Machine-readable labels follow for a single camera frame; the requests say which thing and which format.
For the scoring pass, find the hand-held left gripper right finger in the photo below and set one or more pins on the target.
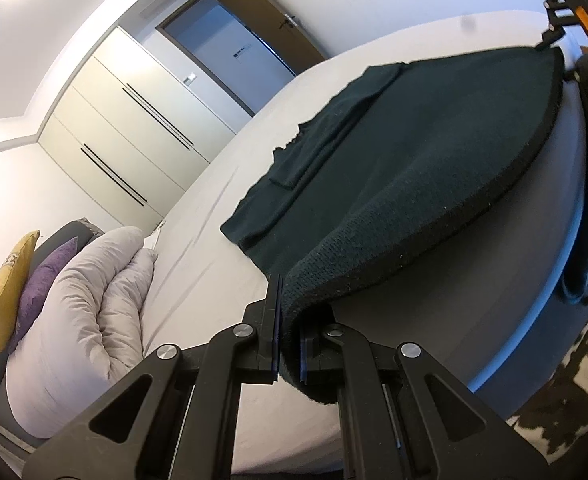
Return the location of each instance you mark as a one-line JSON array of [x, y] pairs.
[[303, 355]]

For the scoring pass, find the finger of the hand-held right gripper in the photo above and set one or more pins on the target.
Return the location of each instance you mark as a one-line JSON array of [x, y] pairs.
[[556, 20]]

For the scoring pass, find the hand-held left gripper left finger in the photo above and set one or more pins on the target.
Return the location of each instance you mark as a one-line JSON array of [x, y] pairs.
[[274, 330]]

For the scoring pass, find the dark green sweater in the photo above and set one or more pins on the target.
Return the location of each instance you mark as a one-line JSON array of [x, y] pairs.
[[399, 160]]

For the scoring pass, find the white papers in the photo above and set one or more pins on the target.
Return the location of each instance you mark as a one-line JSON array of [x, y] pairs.
[[152, 240]]

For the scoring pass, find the folded light grey duvet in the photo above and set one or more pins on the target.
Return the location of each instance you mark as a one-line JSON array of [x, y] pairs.
[[73, 335]]

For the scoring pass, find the purple pillow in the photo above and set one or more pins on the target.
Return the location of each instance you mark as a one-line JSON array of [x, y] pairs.
[[43, 285]]

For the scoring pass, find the round bed with grey sheet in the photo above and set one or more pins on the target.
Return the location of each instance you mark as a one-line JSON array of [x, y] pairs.
[[324, 90]]

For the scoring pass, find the cowhide rug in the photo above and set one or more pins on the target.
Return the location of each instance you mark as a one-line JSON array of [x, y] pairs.
[[564, 400]]

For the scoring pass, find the yellow pillow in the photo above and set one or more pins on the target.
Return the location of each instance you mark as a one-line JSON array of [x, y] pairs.
[[8, 300]]

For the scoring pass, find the white hallway cabinet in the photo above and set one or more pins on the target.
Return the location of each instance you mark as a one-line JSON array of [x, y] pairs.
[[223, 45]]

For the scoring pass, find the white wall thermostat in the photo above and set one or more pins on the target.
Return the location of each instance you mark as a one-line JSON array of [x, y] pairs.
[[190, 78]]

